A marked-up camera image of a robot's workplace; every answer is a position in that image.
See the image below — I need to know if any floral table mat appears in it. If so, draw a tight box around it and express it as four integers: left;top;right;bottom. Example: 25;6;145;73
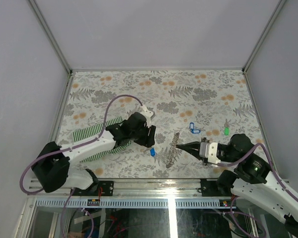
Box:
57;70;263;179

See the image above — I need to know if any green key tag with key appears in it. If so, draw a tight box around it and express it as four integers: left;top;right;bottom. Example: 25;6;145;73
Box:
224;119;230;136

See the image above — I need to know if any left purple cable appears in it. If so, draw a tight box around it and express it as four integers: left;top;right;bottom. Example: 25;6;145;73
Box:
19;95;144;195

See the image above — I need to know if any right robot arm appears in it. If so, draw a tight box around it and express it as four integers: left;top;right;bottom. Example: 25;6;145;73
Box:
176;134;298;238

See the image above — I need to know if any purple cable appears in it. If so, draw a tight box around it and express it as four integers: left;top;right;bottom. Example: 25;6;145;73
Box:
217;143;298;204
19;95;144;195

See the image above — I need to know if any metal ring disc with keyrings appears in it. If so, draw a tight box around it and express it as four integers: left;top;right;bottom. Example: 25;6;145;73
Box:
166;132;180;169

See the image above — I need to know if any green striped cloth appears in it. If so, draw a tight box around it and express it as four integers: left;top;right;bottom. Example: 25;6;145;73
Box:
73;116;135;163

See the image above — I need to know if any blue key tag single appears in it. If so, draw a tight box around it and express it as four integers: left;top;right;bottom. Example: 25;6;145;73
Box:
150;148;156;157

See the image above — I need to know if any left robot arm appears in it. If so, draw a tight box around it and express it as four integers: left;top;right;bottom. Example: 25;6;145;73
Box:
31;109;156;196

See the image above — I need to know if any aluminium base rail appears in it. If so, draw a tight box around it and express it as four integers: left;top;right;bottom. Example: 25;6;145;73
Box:
32;178;231;209

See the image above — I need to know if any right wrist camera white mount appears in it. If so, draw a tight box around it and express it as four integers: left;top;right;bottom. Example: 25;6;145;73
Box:
200;142;223;167

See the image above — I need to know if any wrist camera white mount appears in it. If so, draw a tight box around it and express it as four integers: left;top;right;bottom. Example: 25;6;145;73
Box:
200;142;223;167
140;105;154;128

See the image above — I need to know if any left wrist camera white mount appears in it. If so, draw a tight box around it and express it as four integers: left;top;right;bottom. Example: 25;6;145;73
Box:
140;105;154;128

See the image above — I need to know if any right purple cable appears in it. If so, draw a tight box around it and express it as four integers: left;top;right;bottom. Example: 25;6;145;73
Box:
217;143;298;204

